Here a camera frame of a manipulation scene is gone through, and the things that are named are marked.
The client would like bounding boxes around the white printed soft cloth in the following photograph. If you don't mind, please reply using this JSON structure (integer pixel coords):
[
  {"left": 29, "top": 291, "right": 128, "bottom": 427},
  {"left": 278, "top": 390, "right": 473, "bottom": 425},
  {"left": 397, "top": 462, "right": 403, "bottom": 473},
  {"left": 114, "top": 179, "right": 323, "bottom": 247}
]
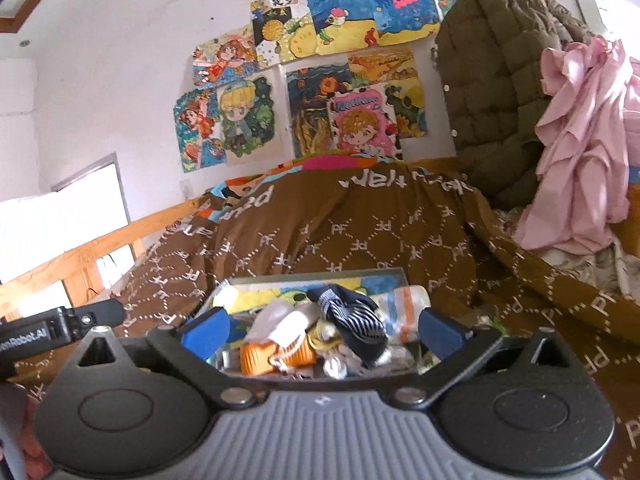
[{"left": 372, "top": 285, "right": 431, "bottom": 344}]

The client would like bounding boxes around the orange ribbed sock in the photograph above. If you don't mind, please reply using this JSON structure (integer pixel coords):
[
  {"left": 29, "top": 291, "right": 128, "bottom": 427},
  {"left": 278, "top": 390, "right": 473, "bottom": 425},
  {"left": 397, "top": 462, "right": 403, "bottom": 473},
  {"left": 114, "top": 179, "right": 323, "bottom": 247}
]
[{"left": 240, "top": 336, "right": 317, "bottom": 377}]

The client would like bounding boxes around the grey white sock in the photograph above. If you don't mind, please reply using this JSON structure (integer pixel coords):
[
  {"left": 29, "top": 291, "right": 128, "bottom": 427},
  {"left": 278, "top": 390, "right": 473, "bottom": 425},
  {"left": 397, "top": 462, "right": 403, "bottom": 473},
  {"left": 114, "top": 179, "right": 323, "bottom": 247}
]
[{"left": 245, "top": 299, "right": 320, "bottom": 348}]

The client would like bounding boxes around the navy striped sock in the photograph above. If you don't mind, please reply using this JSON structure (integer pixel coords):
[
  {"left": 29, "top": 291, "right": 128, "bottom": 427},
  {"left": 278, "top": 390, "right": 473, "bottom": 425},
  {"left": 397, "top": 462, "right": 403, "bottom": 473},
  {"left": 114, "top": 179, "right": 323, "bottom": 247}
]
[{"left": 307, "top": 284, "right": 388, "bottom": 367}]

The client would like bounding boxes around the frog painted storage box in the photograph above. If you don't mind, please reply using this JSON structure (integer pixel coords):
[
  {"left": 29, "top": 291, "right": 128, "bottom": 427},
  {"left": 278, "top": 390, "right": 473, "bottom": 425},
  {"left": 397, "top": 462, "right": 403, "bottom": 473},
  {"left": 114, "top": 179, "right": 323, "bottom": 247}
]
[{"left": 181, "top": 268, "right": 431, "bottom": 380}]

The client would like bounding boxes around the brown PF patterned duvet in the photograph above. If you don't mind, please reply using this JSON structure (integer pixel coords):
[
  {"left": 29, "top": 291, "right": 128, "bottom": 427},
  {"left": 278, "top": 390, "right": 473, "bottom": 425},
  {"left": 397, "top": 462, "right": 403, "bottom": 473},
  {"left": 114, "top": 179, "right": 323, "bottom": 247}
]
[{"left": 34, "top": 162, "right": 639, "bottom": 479}]

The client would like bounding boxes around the colourful cartoon pillow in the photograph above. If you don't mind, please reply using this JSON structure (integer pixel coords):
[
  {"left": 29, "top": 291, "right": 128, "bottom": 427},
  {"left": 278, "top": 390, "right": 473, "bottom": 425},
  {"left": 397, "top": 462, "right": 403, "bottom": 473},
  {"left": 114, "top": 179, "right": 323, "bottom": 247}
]
[{"left": 195, "top": 152, "right": 386, "bottom": 222}]

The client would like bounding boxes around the orange girl blue painting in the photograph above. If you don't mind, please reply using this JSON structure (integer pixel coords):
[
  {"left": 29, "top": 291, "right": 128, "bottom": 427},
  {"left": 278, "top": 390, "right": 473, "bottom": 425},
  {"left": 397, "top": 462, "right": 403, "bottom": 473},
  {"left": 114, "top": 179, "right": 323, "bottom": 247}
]
[{"left": 174, "top": 89, "right": 227, "bottom": 174}]

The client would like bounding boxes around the blond boy cartoon painting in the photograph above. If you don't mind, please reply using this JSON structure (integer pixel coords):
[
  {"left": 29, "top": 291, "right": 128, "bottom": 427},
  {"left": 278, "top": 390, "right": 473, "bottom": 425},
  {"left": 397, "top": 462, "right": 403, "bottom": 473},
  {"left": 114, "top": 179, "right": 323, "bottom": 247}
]
[{"left": 217, "top": 73, "right": 285, "bottom": 166}]

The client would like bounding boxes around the pink cartoon boy painting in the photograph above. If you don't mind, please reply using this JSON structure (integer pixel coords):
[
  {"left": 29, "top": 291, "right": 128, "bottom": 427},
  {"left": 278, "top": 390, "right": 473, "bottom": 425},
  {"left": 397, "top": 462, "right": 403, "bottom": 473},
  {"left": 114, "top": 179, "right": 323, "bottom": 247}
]
[{"left": 326, "top": 84, "right": 402, "bottom": 159}]

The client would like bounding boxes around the pink crumpled garment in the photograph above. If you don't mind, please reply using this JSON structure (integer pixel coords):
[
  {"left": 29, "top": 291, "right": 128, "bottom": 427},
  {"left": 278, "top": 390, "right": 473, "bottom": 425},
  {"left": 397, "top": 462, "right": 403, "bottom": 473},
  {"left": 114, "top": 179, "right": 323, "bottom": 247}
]
[{"left": 515, "top": 36, "right": 639, "bottom": 255}]

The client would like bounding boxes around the starry night style painting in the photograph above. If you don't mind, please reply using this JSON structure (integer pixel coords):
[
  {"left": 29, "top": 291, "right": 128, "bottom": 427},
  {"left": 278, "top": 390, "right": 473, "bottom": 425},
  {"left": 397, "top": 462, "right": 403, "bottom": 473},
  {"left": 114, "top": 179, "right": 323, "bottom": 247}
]
[{"left": 286, "top": 63, "right": 352, "bottom": 157}]

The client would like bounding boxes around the desert landscape painting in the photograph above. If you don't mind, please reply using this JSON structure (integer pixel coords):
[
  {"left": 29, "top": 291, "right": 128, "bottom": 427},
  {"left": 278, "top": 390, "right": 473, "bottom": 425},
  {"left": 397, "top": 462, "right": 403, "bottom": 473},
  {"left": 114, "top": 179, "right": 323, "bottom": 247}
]
[{"left": 348, "top": 48, "right": 428, "bottom": 139}]

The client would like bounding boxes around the red hair girl painting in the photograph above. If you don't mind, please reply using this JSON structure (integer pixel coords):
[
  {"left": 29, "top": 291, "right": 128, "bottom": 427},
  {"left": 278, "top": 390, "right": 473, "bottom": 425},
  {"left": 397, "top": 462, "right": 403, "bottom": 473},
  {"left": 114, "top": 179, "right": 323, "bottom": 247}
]
[{"left": 192, "top": 24, "right": 259, "bottom": 89}]

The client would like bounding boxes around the olive quilted jacket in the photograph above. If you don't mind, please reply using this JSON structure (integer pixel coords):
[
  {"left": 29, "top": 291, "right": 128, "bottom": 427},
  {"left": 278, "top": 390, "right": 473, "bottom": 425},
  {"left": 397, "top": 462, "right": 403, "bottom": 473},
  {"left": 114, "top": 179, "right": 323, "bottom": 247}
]
[{"left": 435, "top": 0, "right": 593, "bottom": 209}]

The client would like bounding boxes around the black yellow moon painting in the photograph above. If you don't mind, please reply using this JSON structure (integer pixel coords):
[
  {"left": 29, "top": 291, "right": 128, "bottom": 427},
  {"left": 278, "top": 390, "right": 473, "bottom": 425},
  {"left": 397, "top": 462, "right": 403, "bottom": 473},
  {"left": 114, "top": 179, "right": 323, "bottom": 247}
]
[{"left": 250, "top": 0, "right": 318, "bottom": 68}]

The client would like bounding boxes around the pink blob blue painting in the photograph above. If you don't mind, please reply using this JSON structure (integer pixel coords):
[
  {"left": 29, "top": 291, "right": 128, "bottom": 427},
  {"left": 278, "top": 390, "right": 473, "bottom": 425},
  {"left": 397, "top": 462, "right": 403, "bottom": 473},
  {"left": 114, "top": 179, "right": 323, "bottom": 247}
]
[{"left": 370, "top": 0, "right": 440, "bottom": 47}]

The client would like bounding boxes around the blue sea yellow sand painting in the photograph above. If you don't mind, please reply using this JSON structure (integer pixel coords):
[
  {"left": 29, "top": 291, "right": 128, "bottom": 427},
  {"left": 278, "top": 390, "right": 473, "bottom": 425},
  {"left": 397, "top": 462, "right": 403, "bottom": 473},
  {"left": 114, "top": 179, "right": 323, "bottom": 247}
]
[{"left": 307, "top": 0, "right": 378, "bottom": 55}]

